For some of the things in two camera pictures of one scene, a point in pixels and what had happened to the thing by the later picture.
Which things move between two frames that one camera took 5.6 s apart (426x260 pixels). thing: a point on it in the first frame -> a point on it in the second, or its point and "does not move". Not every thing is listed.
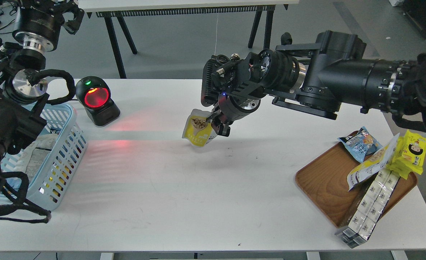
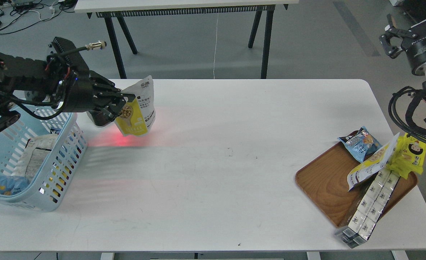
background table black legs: [119, 18] does not move
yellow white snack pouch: [379, 160] does not move
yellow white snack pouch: [200, 131] -> [138, 115]
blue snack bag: [361, 144] does not move
